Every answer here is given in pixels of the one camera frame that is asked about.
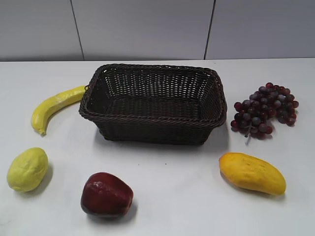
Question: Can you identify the dark woven wicker basket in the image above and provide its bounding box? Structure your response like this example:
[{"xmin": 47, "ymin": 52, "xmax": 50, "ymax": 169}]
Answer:
[{"xmin": 79, "ymin": 64, "xmax": 227, "ymax": 145}]

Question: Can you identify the orange-yellow mango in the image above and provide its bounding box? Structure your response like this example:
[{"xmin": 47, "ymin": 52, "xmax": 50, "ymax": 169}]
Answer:
[{"xmin": 219, "ymin": 152, "xmax": 286, "ymax": 196}]

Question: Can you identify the dark red apple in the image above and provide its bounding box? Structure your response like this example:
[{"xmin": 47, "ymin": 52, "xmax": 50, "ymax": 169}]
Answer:
[{"xmin": 80, "ymin": 172, "xmax": 134, "ymax": 218}]

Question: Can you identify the purple grape bunch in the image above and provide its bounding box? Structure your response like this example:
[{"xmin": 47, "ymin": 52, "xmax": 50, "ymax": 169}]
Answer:
[{"xmin": 230, "ymin": 82, "xmax": 299, "ymax": 140}]

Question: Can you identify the yellow banana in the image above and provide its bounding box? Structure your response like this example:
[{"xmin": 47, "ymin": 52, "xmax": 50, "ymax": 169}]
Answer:
[{"xmin": 31, "ymin": 86, "xmax": 86, "ymax": 136}]

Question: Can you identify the yellow-green lemon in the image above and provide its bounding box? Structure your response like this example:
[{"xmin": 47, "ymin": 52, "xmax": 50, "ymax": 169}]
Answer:
[{"xmin": 7, "ymin": 147, "xmax": 48, "ymax": 192}]

